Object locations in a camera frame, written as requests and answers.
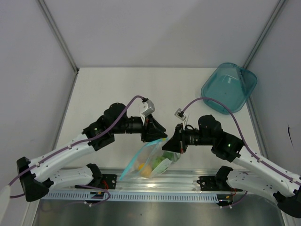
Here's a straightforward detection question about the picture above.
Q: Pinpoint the slotted cable duct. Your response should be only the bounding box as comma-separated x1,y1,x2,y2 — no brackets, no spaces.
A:
43,190,219,203

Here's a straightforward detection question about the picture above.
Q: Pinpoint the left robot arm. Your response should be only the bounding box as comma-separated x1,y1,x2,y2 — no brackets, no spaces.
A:
16,100,167,202

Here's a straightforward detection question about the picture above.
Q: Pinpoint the purple cable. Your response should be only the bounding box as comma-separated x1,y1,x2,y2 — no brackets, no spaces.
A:
178,97,301,210
8,95,148,208

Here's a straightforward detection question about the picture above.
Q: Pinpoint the clear zip top bag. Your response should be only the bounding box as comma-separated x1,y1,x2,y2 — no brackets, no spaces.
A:
119,138,176,181

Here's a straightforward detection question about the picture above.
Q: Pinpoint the light green toy fruit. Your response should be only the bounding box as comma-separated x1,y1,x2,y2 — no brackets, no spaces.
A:
152,156,165,170

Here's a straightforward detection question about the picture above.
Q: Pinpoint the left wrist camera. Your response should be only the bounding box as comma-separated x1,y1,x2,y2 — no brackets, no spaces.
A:
139,98,155,122

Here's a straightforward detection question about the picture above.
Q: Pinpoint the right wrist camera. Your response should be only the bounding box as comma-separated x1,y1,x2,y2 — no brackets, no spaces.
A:
174,108,189,128

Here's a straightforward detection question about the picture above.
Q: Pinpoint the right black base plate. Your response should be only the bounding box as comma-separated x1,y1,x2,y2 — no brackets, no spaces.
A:
196,176,243,192

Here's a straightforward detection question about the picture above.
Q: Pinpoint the yellow toy squash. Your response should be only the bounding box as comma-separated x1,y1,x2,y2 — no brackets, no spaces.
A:
138,163,152,178

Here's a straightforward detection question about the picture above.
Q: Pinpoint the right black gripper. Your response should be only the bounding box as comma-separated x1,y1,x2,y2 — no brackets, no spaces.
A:
162,123,214,154

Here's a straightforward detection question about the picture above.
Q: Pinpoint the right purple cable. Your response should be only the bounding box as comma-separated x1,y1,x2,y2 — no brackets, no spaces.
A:
178,97,301,210

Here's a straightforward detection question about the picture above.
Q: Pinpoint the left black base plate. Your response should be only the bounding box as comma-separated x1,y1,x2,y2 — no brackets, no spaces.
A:
87,174,117,190

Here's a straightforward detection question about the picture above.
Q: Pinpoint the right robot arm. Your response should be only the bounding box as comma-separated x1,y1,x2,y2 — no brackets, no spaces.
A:
162,115,301,218

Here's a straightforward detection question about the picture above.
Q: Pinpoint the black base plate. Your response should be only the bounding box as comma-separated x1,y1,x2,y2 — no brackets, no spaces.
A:
87,174,117,190
196,176,243,192

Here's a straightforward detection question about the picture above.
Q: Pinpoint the frame post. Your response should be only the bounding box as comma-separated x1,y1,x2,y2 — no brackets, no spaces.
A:
36,0,79,74
242,0,289,69

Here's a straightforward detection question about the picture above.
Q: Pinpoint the dark green toy pepper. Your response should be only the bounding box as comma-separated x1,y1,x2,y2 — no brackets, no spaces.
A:
163,151,181,162

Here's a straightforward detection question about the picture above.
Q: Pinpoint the left frame post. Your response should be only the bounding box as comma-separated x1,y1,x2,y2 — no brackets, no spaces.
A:
36,0,79,74

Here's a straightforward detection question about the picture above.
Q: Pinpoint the aluminium mounting rail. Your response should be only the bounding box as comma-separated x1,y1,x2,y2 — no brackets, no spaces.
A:
32,168,289,194

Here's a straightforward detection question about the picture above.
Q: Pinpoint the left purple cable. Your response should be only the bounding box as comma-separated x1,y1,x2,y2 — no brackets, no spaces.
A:
8,95,148,208

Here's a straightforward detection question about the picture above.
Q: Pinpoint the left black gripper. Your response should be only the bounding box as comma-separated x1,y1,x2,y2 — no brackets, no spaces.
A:
112,114,167,143

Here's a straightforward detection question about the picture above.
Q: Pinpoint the teal plastic bin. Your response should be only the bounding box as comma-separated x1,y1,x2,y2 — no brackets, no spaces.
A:
200,63,257,114

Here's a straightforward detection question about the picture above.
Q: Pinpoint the right frame post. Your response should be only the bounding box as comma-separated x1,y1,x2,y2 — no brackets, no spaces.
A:
242,0,289,69

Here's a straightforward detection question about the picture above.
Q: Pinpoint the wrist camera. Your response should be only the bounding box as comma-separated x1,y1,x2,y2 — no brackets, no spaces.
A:
139,98,155,122
174,108,189,128

